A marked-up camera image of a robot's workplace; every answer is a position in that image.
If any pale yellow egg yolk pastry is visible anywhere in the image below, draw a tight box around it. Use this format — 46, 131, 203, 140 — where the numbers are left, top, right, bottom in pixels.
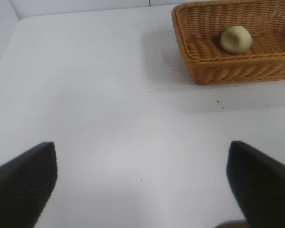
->
219, 25, 253, 54

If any brown woven wicker basket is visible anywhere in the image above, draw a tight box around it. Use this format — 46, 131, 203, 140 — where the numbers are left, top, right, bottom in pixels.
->
171, 0, 285, 86

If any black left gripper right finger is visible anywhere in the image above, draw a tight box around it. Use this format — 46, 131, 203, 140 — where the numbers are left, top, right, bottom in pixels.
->
226, 140, 285, 228

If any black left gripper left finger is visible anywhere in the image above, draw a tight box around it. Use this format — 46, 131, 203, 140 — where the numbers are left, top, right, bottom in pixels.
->
0, 142, 59, 228

